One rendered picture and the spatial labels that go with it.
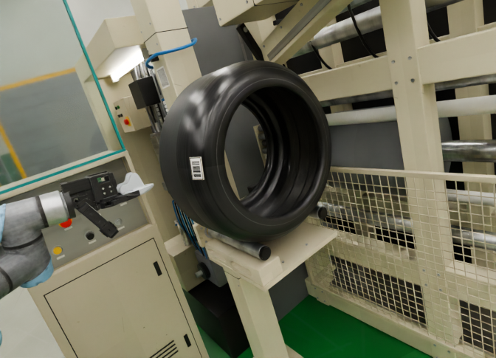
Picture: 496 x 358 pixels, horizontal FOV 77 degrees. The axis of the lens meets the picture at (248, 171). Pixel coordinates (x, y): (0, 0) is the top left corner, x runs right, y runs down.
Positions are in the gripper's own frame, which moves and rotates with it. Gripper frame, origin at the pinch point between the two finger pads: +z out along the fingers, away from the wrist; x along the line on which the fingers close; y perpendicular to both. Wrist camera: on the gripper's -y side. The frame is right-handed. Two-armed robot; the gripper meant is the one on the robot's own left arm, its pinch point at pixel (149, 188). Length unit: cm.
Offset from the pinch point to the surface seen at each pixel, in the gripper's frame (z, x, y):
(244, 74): 30.1, -11.6, 25.2
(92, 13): 226, 882, 345
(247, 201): 40.7, 15.7, -19.3
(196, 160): 10.3, -11.0, 5.5
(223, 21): 49, 21, 50
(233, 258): 22.7, 3.7, -32.5
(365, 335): 93, 9, -111
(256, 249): 25.0, -8.0, -26.7
